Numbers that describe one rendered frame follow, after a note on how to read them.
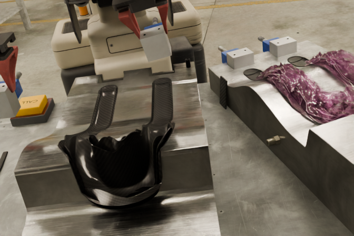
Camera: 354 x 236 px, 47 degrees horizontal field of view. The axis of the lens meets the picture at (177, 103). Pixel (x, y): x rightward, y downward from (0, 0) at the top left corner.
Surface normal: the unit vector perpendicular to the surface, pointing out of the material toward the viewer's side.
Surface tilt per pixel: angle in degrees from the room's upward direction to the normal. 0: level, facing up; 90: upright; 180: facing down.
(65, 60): 90
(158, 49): 99
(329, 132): 0
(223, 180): 0
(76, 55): 90
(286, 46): 90
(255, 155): 0
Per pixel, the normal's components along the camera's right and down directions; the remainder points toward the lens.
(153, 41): 0.06, 0.61
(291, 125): -0.08, -0.77
